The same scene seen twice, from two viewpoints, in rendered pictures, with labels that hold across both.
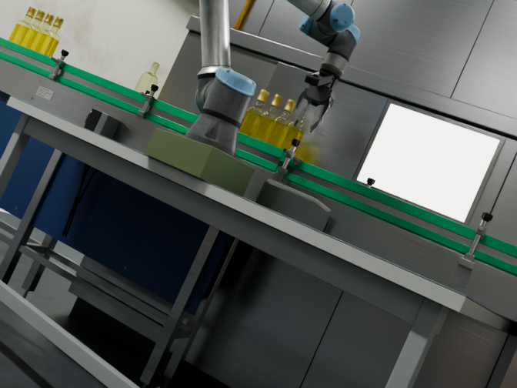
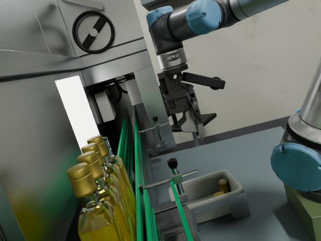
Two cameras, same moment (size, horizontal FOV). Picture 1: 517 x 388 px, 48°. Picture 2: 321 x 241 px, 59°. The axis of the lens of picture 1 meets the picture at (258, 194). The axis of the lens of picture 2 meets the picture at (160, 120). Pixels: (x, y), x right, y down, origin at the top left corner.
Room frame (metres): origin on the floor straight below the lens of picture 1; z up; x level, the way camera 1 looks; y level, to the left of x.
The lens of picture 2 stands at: (2.22, 0.63, 1.29)
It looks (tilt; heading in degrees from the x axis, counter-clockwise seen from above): 13 degrees down; 246
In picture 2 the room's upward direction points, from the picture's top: 17 degrees counter-clockwise
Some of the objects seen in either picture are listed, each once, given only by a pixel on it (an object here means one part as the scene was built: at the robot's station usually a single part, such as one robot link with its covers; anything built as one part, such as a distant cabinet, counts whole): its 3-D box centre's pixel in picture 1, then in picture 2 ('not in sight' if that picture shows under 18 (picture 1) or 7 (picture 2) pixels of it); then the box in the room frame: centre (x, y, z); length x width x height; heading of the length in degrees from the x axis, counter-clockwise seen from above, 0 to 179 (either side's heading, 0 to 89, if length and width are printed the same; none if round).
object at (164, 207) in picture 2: (280, 185); (172, 214); (1.96, -0.06, 0.85); 0.09 x 0.04 x 0.07; 158
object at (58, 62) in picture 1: (55, 63); not in sight; (2.29, 0.95, 0.94); 0.07 x 0.04 x 0.13; 158
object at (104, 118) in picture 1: (101, 125); not in sight; (2.14, 0.64, 0.79); 0.08 x 0.08 x 0.08; 68
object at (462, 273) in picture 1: (472, 249); (156, 138); (1.71, -0.64, 0.90); 0.17 x 0.05 x 0.23; 158
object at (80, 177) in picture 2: not in sight; (81, 180); (2.18, 0.19, 1.14); 0.04 x 0.04 x 0.04
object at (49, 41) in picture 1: (47, 46); not in sight; (2.55, 1.12, 1.02); 0.06 x 0.06 x 0.28; 68
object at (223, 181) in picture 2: not in sight; (224, 186); (1.72, -0.14, 0.79); 0.04 x 0.04 x 0.04
